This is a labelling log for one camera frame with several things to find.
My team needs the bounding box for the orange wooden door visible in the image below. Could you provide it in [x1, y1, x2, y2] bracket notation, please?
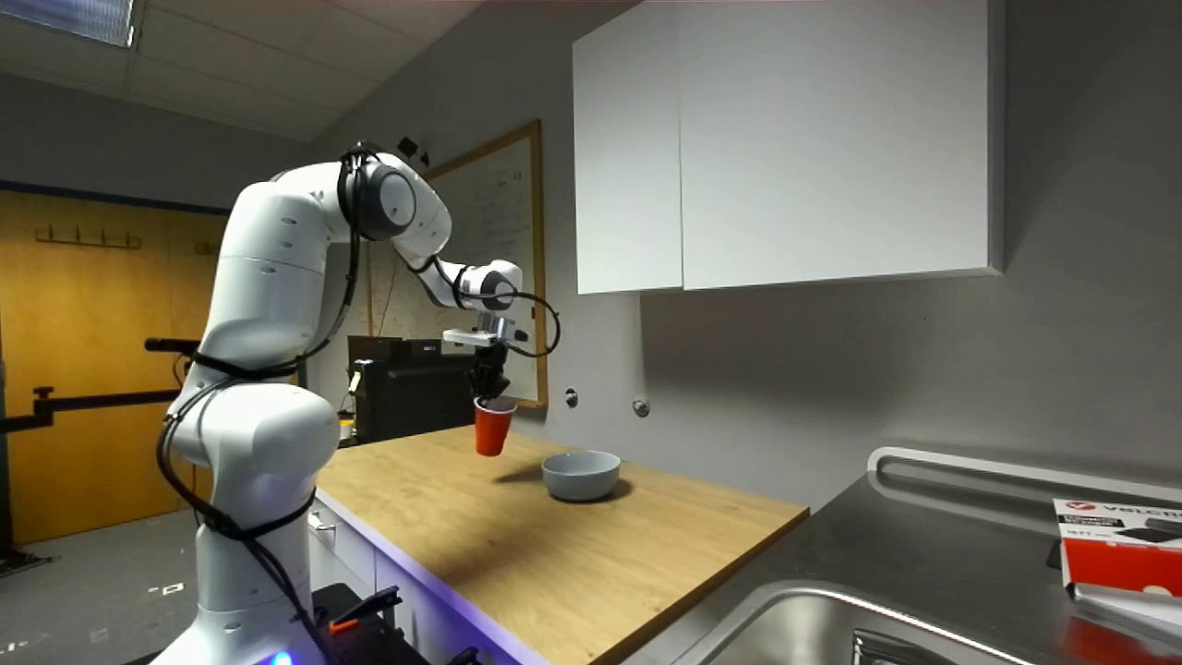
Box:
[0, 181, 250, 547]

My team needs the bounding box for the red and white box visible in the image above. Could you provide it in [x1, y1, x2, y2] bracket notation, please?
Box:
[1049, 496, 1182, 611]

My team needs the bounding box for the wood-framed whiteboard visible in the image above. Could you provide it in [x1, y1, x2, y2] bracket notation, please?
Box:
[421, 117, 550, 422]

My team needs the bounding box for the wall coat hook rail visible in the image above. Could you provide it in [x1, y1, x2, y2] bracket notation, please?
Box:
[28, 223, 149, 255]

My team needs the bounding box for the grey-white bowl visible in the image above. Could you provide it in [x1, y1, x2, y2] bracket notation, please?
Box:
[540, 448, 624, 505]

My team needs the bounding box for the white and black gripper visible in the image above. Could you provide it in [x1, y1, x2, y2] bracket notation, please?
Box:
[440, 323, 514, 408]

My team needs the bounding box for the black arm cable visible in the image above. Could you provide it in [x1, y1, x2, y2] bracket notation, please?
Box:
[150, 144, 368, 650]

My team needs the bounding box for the ceiling light panel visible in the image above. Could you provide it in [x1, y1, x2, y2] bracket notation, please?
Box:
[0, 0, 140, 53]

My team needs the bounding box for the black countertop appliance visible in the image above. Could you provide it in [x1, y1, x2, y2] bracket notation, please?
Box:
[344, 331, 488, 448]

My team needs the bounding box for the stainless steel sink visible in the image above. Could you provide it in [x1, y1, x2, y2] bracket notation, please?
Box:
[669, 580, 1079, 665]

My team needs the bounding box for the orange plastic cup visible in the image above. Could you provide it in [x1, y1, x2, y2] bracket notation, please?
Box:
[468, 393, 519, 463]

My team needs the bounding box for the black clamp with orange part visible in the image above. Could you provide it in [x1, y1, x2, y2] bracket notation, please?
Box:
[306, 585, 428, 665]

